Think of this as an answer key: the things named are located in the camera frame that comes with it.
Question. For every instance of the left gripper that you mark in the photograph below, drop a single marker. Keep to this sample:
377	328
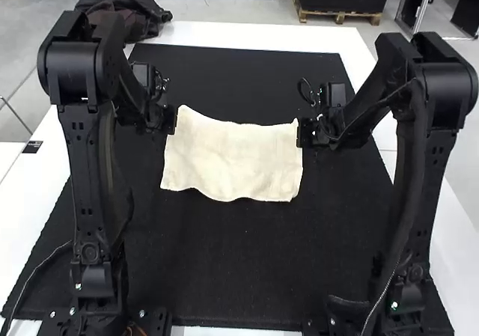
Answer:
166	121

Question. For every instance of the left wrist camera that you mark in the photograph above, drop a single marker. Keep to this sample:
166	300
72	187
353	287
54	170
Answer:
144	76

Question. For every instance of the black mat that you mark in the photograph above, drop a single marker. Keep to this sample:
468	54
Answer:
239	257

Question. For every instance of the black panel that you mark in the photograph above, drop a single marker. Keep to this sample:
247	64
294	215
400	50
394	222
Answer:
466	10

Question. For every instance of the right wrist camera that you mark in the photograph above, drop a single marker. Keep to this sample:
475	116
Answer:
337	93

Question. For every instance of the wooden pallet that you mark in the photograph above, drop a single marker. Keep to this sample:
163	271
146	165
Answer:
337	16

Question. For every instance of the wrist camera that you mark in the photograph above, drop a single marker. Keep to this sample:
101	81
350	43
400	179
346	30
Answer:
337	93
144	76

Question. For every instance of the pale towel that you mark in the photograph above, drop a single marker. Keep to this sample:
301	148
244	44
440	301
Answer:
232	156

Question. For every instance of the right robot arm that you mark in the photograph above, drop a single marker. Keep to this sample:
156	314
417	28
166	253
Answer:
430	156

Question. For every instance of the black bag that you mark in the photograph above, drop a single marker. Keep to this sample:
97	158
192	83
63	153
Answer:
131	3

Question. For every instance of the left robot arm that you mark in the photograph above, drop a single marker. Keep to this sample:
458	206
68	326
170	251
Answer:
86	156

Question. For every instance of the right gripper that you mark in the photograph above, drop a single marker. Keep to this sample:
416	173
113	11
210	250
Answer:
310	132

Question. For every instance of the metal frame cart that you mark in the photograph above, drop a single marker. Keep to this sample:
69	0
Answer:
411	3

